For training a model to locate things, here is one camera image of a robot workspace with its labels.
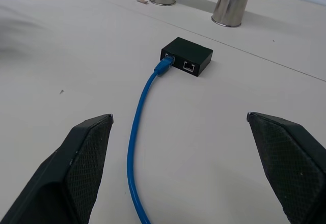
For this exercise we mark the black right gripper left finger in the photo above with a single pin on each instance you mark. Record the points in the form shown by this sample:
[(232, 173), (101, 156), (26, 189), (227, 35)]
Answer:
[(63, 173)]

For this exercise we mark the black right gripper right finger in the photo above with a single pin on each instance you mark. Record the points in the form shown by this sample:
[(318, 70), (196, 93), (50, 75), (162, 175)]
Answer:
[(293, 168)]

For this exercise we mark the small brown scrap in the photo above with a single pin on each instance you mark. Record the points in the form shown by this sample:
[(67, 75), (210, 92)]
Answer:
[(142, 1)]

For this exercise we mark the black network coupler box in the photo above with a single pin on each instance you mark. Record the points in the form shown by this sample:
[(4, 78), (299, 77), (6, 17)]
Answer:
[(189, 53)]

